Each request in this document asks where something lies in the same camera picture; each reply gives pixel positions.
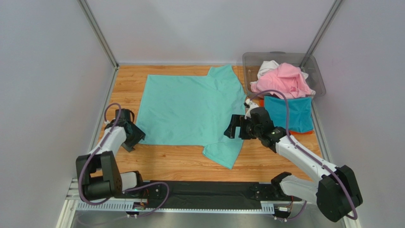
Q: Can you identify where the mint green t shirt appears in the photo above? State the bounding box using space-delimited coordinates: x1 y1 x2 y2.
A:
136 65 246 169

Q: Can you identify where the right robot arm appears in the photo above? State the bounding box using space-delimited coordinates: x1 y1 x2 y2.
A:
224 105 363 222

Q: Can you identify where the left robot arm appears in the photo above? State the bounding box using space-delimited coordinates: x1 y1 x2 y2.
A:
76 109 145 203

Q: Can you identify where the folded orange t shirt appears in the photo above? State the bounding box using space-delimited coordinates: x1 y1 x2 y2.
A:
259 99 314 135

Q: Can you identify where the folded blue t shirt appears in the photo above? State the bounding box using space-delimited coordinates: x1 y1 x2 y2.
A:
264 95 314 133

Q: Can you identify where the pink t shirt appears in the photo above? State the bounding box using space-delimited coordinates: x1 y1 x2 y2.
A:
250 65 316 99

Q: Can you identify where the clear plastic bin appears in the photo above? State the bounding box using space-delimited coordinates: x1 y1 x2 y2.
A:
242 51 326 98

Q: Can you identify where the white t shirt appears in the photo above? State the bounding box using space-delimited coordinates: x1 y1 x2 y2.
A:
257 60 309 81

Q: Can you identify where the black base mat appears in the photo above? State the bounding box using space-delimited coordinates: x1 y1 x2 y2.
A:
139 180 285 210

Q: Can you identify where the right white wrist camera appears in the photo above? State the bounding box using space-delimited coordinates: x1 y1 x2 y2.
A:
244 98 259 119

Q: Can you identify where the left aluminium corner post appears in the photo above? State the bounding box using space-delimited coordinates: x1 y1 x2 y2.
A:
77 0 119 70

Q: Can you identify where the aluminium corner post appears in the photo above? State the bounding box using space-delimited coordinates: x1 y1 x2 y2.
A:
299 0 345 68
77 0 119 70

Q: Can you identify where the aluminium frame rail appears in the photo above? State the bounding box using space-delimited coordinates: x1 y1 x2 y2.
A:
57 180 359 228

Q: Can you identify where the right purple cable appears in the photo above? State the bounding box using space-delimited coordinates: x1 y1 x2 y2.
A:
248 89 359 221

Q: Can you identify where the right aluminium corner post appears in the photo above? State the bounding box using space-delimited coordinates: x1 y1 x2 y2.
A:
299 0 345 68

